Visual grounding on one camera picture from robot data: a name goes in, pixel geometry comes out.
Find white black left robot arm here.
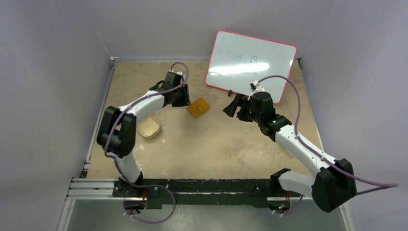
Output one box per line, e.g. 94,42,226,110
96,70,190,197

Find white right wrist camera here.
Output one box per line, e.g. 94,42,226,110
247,80,265,101

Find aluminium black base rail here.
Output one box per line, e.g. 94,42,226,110
65,178,348,211

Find pink framed whiteboard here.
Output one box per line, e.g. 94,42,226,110
205,30,297,103

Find orange leather card holder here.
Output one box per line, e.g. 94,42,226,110
187,97,210,117

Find beige oval tray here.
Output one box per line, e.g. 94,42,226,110
136,115,162,140

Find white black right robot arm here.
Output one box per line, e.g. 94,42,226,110
223,92,357,213

